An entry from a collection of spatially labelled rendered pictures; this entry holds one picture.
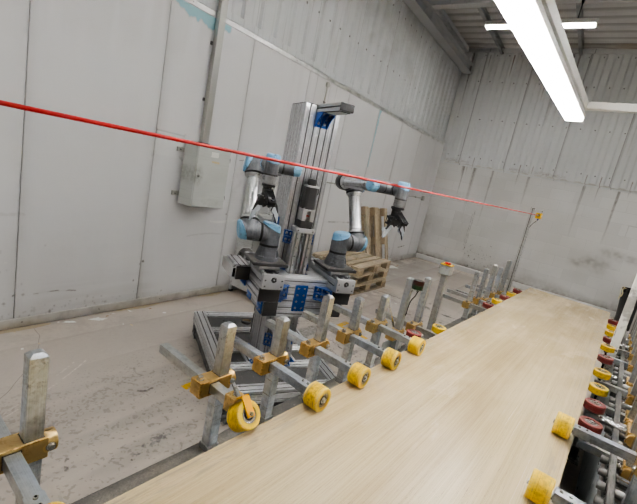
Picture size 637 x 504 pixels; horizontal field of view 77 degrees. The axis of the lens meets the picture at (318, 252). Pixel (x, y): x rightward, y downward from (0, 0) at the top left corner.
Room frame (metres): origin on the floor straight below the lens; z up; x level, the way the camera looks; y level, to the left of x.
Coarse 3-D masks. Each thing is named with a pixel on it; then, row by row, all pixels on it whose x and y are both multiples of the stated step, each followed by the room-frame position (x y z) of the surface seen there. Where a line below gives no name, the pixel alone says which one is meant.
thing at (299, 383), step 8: (240, 344) 1.37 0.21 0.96; (248, 344) 1.38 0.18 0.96; (248, 352) 1.34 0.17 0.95; (256, 352) 1.33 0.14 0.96; (272, 368) 1.27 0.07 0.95; (280, 368) 1.25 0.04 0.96; (280, 376) 1.24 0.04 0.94; (288, 376) 1.22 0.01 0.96; (296, 376) 1.22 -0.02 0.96; (296, 384) 1.20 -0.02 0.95; (304, 384) 1.18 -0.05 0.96
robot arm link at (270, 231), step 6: (264, 222) 2.39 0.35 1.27; (270, 222) 2.42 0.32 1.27; (264, 228) 2.36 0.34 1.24; (270, 228) 2.36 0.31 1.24; (276, 228) 2.38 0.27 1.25; (264, 234) 2.35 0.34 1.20; (270, 234) 2.36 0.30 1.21; (276, 234) 2.38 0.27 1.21; (264, 240) 2.37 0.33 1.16; (270, 240) 2.37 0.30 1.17; (276, 240) 2.39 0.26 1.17
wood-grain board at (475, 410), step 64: (512, 320) 2.69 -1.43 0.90; (576, 320) 3.08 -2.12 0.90; (384, 384) 1.41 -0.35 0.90; (448, 384) 1.52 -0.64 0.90; (512, 384) 1.65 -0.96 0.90; (576, 384) 1.80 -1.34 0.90; (256, 448) 0.92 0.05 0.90; (320, 448) 0.98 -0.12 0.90; (384, 448) 1.03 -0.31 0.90; (448, 448) 1.10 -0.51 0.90; (512, 448) 1.17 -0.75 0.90
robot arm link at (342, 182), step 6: (336, 180) 2.74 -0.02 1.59; (342, 180) 2.69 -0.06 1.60; (348, 180) 2.64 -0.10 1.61; (354, 180) 2.59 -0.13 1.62; (360, 180) 2.55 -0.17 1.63; (378, 180) 2.45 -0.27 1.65; (342, 186) 2.70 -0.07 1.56; (348, 186) 2.65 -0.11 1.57; (354, 186) 2.59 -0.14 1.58; (360, 186) 2.54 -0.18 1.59; (366, 186) 2.45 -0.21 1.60; (372, 186) 2.41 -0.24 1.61; (378, 186) 2.43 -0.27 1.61; (384, 186) 2.46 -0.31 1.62; (378, 192) 2.47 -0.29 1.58
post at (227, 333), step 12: (228, 324) 1.12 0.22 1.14; (228, 336) 1.12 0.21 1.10; (228, 348) 1.12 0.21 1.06; (216, 360) 1.13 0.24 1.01; (228, 360) 1.13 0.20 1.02; (216, 372) 1.12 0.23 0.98; (228, 372) 1.14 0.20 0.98; (216, 408) 1.12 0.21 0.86; (216, 420) 1.12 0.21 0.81; (204, 432) 1.13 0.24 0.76; (216, 432) 1.13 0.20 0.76
